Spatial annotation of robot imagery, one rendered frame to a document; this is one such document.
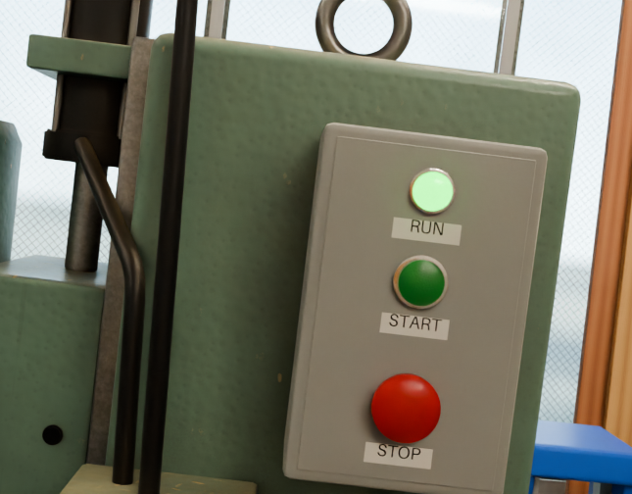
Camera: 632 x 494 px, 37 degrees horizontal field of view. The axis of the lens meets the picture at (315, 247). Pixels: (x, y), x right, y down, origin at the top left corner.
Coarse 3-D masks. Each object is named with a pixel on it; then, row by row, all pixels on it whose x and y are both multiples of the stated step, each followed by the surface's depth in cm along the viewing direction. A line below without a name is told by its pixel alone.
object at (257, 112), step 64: (256, 64) 47; (320, 64) 47; (384, 64) 47; (192, 128) 47; (256, 128) 47; (320, 128) 47; (448, 128) 47; (512, 128) 47; (576, 128) 48; (192, 192) 47; (256, 192) 47; (192, 256) 47; (256, 256) 47; (192, 320) 47; (256, 320) 47; (192, 384) 48; (256, 384) 48; (192, 448) 48; (256, 448) 48; (512, 448) 48
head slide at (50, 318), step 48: (96, 240) 58; (0, 288) 51; (48, 288) 51; (96, 288) 51; (0, 336) 51; (48, 336) 51; (96, 336) 51; (0, 384) 51; (48, 384) 51; (0, 432) 52; (48, 432) 51; (0, 480) 52; (48, 480) 52
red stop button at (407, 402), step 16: (384, 384) 41; (400, 384) 41; (416, 384) 41; (384, 400) 41; (400, 400) 41; (416, 400) 41; (432, 400) 41; (384, 416) 41; (400, 416) 41; (416, 416) 41; (432, 416) 41; (384, 432) 41; (400, 432) 41; (416, 432) 41
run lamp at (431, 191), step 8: (416, 176) 41; (424, 176) 41; (432, 176) 40; (440, 176) 41; (448, 176) 41; (416, 184) 41; (424, 184) 40; (432, 184) 40; (440, 184) 40; (448, 184) 41; (416, 192) 41; (424, 192) 40; (432, 192) 40; (440, 192) 40; (448, 192) 41; (416, 200) 41; (424, 200) 41; (432, 200) 41; (440, 200) 41; (448, 200) 41; (416, 208) 41; (424, 208) 41; (432, 208) 41; (440, 208) 41
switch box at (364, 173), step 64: (384, 128) 41; (320, 192) 41; (384, 192) 41; (512, 192) 41; (320, 256) 41; (384, 256) 41; (448, 256) 41; (512, 256) 41; (320, 320) 41; (512, 320) 42; (320, 384) 42; (448, 384) 42; (512, 384) 42; (320, 448) 42; (448, 448) 42
